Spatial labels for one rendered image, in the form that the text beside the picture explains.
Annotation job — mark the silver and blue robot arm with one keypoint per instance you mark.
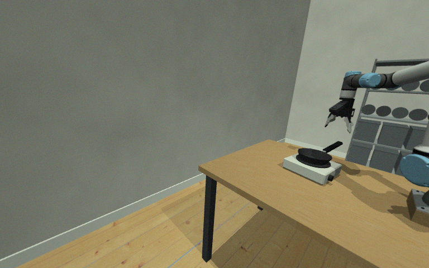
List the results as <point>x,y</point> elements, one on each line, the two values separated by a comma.
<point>414,167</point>

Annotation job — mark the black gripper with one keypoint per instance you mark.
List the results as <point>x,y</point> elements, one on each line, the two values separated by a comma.
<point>347,112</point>

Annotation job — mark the black frying pan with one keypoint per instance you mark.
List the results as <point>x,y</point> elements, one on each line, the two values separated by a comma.
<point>318,157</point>

